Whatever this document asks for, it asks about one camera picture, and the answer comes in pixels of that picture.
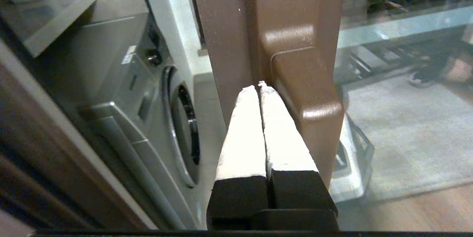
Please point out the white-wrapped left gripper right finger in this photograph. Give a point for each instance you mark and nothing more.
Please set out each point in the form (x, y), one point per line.
(288, 148)

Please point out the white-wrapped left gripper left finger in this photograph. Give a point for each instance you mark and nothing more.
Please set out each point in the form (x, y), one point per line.
(242, 144)

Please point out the brown framed sliding glass door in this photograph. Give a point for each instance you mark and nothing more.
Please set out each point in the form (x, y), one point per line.
(229, 45)

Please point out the grey front-load washing machine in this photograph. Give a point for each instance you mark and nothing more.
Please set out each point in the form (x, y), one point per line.
(111, 82)

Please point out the wooden wall shelf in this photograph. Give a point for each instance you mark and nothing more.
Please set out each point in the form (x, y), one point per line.
(44, 19)

